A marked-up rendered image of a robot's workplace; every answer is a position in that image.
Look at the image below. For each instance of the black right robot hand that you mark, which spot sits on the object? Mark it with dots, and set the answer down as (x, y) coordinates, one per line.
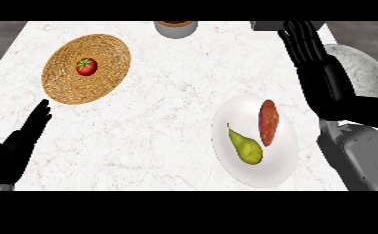
(324, 78)

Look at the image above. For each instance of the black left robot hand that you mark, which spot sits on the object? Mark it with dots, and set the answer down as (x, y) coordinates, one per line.
(19, 144)

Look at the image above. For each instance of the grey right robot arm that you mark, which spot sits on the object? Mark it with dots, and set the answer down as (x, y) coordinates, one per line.
(351, 154)

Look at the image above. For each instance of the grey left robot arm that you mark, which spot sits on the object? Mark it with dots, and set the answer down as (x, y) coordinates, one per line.
(5, 187)

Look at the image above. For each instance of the white plate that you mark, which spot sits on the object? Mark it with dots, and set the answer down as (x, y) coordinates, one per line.
(254, 141)

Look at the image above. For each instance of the woven wicker bowl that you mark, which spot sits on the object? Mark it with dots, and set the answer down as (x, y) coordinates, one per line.
(85, 69)

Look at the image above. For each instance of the green pear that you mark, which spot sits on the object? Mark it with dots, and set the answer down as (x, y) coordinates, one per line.
(246, 148)

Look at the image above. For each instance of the grey marbled round object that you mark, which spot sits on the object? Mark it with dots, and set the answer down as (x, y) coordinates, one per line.
(355, 68)

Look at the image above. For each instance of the brown sweet potato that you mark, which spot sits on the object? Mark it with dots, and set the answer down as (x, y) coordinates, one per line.
(268, 122)

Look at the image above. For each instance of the dark grey appliance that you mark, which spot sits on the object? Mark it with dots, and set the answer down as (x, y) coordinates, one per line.
(280, 25)

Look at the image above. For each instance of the red tomato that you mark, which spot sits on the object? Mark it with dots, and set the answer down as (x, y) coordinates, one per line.
(85, 66)

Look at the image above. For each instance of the grey pot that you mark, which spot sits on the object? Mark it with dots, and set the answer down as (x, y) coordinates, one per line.
(175, 28)

